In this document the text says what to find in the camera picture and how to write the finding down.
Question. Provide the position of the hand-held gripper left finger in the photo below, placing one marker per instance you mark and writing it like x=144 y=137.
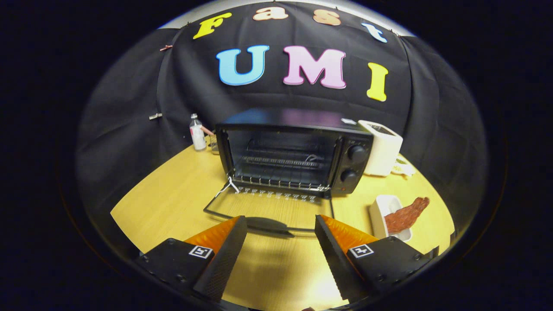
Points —
x=227 y=259

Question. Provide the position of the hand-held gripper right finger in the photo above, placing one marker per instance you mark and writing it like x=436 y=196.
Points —
x=335 y=255

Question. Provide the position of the white ribbed tray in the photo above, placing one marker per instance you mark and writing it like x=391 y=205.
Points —
x=382 y=207

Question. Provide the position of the silver clip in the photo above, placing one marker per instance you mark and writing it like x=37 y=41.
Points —
x=155 y=116

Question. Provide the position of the black backdrop cloth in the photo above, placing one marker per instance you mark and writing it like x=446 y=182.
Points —
x=129 y=108

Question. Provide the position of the clear plastic bottle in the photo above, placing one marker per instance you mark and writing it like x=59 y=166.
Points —
x=198 y=136

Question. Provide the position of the white divided dish with beans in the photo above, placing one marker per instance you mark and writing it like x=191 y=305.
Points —
x=404 y=167

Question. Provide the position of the red clip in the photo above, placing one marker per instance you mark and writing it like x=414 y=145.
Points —
x=166 y=47

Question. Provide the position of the clear glass container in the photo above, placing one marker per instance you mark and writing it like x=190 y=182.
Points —
x=214 y=144

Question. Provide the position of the red-brown meat slice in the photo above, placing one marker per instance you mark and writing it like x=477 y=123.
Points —
x=404 y=216

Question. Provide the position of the white toaster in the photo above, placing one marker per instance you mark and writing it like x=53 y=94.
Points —
x=382 y=149

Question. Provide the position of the black toaster oven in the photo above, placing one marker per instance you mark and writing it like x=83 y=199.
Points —
x=285 y=119

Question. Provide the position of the pink stick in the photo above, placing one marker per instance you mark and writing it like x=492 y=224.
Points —
x=207 y=130

